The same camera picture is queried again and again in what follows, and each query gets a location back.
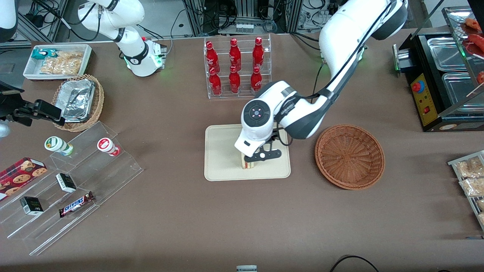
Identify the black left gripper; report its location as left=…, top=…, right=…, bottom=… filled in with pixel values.
left=244, top=130, right=282, bottom=164

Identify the brown wicker basket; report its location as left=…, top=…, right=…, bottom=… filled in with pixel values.
left=315, top=124, right=386, bottom=190

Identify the black floor cable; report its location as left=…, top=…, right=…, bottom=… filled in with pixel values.
left=329, top=255, right=380, bottom=272

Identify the white rectangular bin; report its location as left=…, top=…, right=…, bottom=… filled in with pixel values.
left=23, top=44, right=93, bottom=81

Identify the red lidded yogurt cup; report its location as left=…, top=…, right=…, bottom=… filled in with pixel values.
left=96, top=138, right=122, bottom=157

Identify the black food warmer appliance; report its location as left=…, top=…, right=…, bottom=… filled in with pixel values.
left=392, top=5, right=484, bottom=133

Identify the aluminium foil container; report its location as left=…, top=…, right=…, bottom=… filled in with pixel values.
left=60, top=78, right=96, bottom=123

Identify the clear acrylic bottle rack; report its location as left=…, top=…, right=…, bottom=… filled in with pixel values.
left=204, top=34, right=272, bottom=100

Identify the red cola bottle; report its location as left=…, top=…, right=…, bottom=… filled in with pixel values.
left=228, top=66, right=241, bottom=94
left=250, top=66, right=263, bottom=93
left=205, top=41, right=220, bottom=73
left=209, top=67, right=222, bottom=96
left=229, top=38, right=242, bottom=72
left=252, top=37, right=265, bottom=70

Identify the triangular sandwich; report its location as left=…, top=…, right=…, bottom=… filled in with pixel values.
left=240, top=151, right=259, bottom=170

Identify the green lidded yogurt cup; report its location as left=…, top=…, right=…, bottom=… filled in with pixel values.
left=44, top=136, right=74, bottom=157

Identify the teal snack packet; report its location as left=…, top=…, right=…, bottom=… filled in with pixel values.
left=31, top=48, right=60, bottom=60

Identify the snickers chocolate bar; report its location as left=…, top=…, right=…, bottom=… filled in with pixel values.
left=58, top=191, right=95, bottom=218

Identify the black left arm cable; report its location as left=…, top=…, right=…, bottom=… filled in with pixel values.
left=273, top=0, right=396, bottom=147

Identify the red cookie box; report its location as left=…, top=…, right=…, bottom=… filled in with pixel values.
left=0, top=157, right=48, bottom=201

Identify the light wicker basket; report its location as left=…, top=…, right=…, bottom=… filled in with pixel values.
left=51, top=74, right=105, bottom=133

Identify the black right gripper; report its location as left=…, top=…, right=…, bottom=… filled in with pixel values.
left=0, top=81, right=66, bottom=127

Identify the small black white box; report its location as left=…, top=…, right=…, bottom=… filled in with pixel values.
left=19, top=196, right=44, bottom=216
left=55, top=173, right=77, bottom=193

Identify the clear acrylic stepped display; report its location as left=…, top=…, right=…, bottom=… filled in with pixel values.
left=0, top=121, right=144, bottom=257

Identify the beige plastic tray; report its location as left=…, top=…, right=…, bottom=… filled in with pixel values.
left=204, top=124, right=292, bottom=182

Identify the clear bag of crisps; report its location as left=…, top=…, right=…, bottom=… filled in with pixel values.
left=39, top=51, right=85, bottom=76

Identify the tray of packaged snacks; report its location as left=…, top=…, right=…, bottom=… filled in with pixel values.
left=447, top=150, right=484, bottom=232

